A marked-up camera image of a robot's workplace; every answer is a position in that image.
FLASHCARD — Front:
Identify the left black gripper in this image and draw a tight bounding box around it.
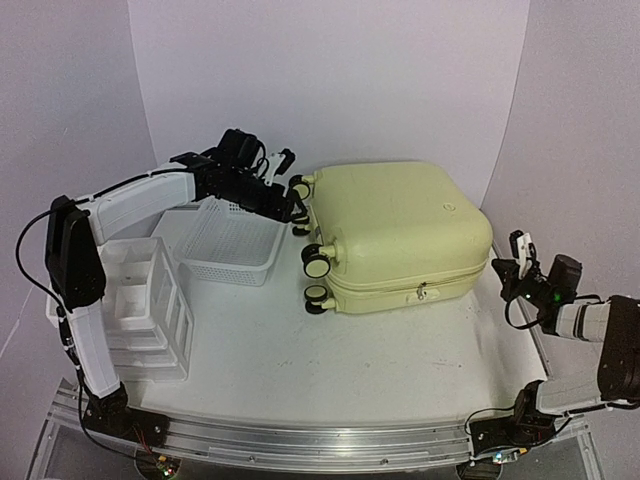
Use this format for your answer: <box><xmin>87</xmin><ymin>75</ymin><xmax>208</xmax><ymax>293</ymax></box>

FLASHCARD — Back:
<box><xmin>216</xmin><ymin>169</ymin><xmax>308</xmax><ymax>223</ymax></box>

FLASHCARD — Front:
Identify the pale yellow hard-shell suitcase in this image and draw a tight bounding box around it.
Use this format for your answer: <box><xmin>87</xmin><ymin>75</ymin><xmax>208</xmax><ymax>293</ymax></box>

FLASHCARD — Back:
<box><xmin>289</xmin><ymin>160</ymin><xmax>493</xmax><ymax>315</ymax></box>

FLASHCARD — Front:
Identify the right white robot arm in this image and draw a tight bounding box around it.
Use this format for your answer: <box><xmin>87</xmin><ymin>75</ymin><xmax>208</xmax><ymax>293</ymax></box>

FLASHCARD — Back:
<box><xmin>491</xmin><ymin>254</ymin><xmax>639</xmax><ymax>443</ymax></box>

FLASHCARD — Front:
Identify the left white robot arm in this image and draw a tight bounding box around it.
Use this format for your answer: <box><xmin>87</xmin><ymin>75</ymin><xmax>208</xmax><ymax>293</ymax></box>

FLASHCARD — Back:
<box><xmin>44</xmin><ymin>129</ymin><xmax>306</xmax><ymax>437</ymax></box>

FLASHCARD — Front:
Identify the white perforated plastic basket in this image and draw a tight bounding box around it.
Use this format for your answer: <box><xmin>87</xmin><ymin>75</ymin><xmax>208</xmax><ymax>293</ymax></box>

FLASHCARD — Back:
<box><xmin>173</xmin><ymin>198</ymin><xmax>285</xmax><ymax>287</ymax></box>

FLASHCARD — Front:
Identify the white plastic drawer organizer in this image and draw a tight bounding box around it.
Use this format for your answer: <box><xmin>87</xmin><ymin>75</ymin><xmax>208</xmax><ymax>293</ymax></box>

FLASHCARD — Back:
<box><xmin>45</xmin><ymin>236</ymin><xmax>195</xmax><ymax>385</ymax></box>

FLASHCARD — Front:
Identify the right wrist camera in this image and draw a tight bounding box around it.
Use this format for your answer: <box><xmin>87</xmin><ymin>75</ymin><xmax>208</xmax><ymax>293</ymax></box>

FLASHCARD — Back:
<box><xmin>509</xmin><ymin>230</ymin><xmax>537</xmax><ymax>280</ymax></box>

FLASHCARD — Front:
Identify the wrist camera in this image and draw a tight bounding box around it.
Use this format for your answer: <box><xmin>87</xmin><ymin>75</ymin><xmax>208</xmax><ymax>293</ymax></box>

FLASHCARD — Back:
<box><xmin>509</xmin><ymin>230</ymin><xmax>537</xmax><ymax>280</ymax></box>
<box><xmin>260</xmin><ymin>148</ymin><xmax>296</xmax><ymax>186</ymax></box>

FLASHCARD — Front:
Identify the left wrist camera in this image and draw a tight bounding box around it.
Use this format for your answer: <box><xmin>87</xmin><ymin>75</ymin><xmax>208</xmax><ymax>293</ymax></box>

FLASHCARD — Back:
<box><xmin>260</xmin><ymin>148</ymin><xmax>296</xmax><ymax>186</ymax></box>

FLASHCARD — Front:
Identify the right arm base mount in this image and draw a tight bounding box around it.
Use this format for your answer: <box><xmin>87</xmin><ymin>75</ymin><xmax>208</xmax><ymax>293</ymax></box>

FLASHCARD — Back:
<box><xmin>465</xmin><ymin>380</ymin><xmax>559</xmax><ymax>458</ymax></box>

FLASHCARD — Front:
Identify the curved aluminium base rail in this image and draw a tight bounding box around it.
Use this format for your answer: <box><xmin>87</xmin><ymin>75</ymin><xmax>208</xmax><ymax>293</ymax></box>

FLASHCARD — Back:
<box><xmin>26</xmin><ymin>381</ymin><xmax>604</xmax><ymax>479</ymax></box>

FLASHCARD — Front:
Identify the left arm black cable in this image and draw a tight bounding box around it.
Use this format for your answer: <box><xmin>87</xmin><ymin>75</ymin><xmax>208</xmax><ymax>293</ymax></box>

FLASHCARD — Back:
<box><xmin>13</xmin><ymin>169</ymin><xmax>196</xmax><ymax>451</ymax></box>

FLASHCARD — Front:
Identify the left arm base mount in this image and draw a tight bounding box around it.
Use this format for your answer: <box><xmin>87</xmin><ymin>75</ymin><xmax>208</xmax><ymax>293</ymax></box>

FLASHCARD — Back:
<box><xmin>82</xmin><ymin>384</ymin><xmax>170</xmax><ymax>447</ymax></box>

